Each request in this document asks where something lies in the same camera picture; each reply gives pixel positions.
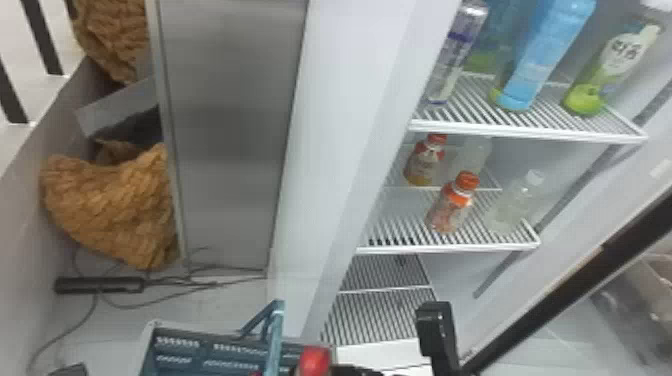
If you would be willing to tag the white fridge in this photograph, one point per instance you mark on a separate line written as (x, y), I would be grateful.
(336, 131)

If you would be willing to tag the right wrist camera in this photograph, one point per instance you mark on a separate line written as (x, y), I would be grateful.
(434, 328)

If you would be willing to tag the clear bottle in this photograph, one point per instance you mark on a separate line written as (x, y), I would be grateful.
(514, 204)

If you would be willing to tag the silver can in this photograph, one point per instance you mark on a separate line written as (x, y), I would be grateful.
(456, 52)

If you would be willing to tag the blue bottle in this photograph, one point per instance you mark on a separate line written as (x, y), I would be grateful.
(540, 58)

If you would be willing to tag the fridge door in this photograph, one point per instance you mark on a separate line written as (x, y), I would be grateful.
(588, 273)

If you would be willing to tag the black power strip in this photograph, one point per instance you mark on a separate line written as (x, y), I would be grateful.
(100, 284)

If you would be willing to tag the brown woven bag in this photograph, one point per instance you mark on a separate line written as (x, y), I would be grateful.
(113, 207)
(113, 36)

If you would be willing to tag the orange bottle with red cap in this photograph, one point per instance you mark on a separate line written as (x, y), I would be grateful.
(424, 162)

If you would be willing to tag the green bottle with white label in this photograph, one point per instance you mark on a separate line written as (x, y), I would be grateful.
(609, 65)

